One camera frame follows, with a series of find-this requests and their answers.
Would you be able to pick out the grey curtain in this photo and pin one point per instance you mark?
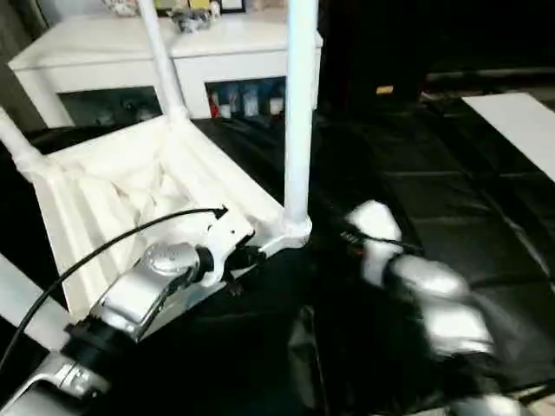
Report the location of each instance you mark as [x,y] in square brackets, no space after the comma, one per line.
[17,43]

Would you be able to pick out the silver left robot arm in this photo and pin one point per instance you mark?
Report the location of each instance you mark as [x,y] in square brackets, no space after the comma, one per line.
[143,294]

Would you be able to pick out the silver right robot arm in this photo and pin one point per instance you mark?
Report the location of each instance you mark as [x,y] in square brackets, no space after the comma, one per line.
[451,325]

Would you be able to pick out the white plastic table top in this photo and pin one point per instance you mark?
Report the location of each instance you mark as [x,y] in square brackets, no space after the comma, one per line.
[130,182]

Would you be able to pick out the white flat board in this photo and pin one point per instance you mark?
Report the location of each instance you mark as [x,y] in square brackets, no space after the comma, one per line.
[516,125]

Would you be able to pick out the black tripod leg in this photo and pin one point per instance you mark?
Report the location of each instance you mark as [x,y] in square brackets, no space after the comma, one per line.
[531,392]

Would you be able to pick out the white cabinet with glass doors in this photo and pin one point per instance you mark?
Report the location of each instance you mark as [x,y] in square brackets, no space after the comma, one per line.
[108,47]

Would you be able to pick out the floral patterned pot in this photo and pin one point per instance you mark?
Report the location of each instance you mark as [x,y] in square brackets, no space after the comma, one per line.
[121,5]

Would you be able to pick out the white plastic table leg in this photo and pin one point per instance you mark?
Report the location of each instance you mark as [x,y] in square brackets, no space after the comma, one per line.
[17,143]
[26,303]
[299,108]
[162,65]

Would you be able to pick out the small yellow label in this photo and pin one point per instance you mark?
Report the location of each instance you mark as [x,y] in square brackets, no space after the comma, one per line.
[384,90]

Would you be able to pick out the black tangled bundle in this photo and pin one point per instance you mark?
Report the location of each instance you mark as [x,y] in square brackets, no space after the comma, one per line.
[191,22]

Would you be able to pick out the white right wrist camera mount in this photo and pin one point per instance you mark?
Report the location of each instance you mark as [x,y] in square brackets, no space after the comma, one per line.
[377,225]

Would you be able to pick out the black work mat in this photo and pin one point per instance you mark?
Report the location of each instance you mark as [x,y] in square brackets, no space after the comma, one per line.
[433,195]

